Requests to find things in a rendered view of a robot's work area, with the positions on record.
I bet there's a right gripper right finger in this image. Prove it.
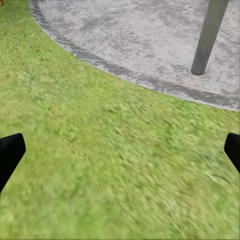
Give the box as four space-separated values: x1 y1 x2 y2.
224 133 240 173

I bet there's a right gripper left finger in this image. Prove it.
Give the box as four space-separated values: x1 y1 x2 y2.
0 133 26 193

